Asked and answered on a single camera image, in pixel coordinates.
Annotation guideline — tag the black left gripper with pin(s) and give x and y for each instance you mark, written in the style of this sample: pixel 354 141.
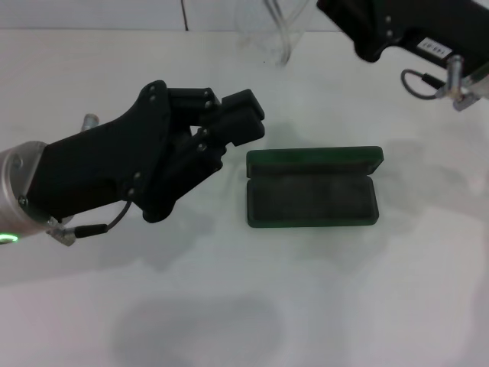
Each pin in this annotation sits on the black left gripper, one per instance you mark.
pixel 103 168

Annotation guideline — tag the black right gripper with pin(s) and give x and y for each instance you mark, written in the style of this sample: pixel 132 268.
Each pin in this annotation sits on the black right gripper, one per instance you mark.
pixel 401 19

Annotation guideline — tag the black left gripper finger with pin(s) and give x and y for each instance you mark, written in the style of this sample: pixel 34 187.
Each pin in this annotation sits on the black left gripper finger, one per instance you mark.
pixel 240 107

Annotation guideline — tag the clear transparent glasses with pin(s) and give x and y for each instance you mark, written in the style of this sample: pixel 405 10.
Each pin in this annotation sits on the clear transparent glasses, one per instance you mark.
pixel 284 34

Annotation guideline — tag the green glasses case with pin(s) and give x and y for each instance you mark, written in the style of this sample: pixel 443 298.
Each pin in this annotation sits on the green glasses case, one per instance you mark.
pixel 313 199

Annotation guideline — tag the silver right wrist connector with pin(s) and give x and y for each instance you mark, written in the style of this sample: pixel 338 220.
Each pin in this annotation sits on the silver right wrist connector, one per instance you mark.
pixel 454 76

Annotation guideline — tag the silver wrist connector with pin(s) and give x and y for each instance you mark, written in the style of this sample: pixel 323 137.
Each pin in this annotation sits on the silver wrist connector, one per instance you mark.
pixel 454 76
pixel 91 120

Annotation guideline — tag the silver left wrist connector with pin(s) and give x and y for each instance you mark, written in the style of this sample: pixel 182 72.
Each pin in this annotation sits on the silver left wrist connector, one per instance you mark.
pixel 91 120

